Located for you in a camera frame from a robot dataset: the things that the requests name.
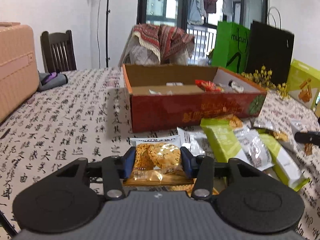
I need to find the green white snack bar packet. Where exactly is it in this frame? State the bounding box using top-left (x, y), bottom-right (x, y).
top-left (200, 119), bottom-right (250, 164)

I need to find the hanging light blue garment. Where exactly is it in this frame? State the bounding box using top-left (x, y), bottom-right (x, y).
top-left (187, 0), bottom-right (206, 25)

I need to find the orange cardboard pumpkin box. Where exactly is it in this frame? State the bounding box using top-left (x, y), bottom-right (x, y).
top-left (122, 64), bottom-right (267, 133)

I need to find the pale green snack packet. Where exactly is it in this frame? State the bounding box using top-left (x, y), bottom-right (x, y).
top-left (259, 133), bottom-right (310, 192)

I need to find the red patterned blanket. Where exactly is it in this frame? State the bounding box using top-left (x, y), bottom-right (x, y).
top-left (132, 23), bottom-right (195, 64)

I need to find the green paper shopping bag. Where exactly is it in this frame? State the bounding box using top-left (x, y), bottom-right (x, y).
top-left (212, 21), bottom-right (251, 74)

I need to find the white grey snack packet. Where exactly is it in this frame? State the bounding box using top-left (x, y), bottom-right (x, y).
top-left (234, 127), bottom-right (273, 171)

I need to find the pink small suitcase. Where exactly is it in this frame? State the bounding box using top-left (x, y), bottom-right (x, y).
top-left (0, 22), bottom-right (40, 121)

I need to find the grey quilted chair cover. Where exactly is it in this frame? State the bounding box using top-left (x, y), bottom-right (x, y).
top-left (118, 27), bottom-right (196, 67)

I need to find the yellow-green snack carton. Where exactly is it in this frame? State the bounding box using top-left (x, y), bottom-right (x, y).
top-left (286, 59), bottom-right (319, 111)

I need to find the large red chips bag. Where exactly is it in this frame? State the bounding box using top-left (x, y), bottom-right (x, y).
top-left (195, 80), bottom-right (224, 93)

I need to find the black paper shopping bag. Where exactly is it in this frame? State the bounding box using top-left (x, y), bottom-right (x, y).
top-left (245, 21), bottom-right (295, 85)

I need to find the studio lamp on stand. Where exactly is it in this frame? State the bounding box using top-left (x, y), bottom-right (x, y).
top-left (105, 0), bottom-right (111, 68)

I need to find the yellow dried flower branch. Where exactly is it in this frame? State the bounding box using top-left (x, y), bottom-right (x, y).
top-left (241, 66), bottom-right (290, 99)

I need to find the grey purple folded cloth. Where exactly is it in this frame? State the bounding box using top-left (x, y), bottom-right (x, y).
top-left (37, 72), bottom-right (68, 92)

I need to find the dark wooden chair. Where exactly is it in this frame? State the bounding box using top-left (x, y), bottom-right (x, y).
top-left (40, 30), bottom-right (77, 73)

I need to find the calligraphy print tablecloth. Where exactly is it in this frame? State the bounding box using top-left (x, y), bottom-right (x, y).
top-left (1, 68), bottom-right (319, 239)

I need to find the gold oat crisp packet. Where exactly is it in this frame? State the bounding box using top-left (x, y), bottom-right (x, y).
top-left (124, 135), bottom-right (194, 187)

